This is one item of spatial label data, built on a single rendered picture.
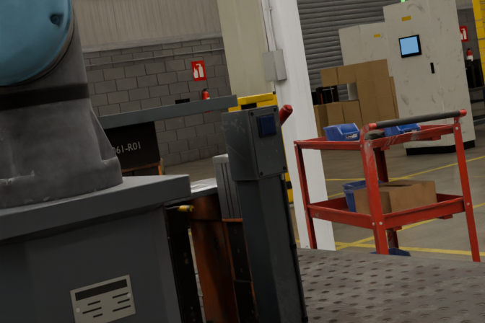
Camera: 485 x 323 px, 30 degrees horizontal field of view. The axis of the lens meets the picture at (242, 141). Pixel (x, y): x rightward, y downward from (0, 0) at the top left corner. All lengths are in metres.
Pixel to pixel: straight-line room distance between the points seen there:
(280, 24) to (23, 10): 4.88
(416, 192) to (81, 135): 3.05
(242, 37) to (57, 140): 7.92
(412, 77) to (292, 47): 6.49
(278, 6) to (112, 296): 4.79
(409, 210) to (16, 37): 3.13
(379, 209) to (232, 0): 5.32
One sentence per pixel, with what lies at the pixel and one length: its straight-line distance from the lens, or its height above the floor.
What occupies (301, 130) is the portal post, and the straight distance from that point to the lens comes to 5.54.
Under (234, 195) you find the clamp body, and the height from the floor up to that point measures 0.99.
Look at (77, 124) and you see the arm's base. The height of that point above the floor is 1.16.
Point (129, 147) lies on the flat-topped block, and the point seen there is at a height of 1.12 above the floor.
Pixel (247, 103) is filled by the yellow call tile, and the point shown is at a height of 1.15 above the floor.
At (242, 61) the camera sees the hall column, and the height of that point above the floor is 1.47.
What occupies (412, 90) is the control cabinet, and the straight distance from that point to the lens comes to 11.98.
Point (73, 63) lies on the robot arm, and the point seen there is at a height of 1.22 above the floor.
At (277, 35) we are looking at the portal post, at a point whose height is 1.48.
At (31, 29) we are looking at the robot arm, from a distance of 0.68.
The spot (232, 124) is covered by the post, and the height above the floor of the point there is 1.12.
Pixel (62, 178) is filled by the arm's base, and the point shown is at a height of 1.12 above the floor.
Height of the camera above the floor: 1.17
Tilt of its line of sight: 3 degrees down
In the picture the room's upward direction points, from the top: 9 degrees counter-clockwise
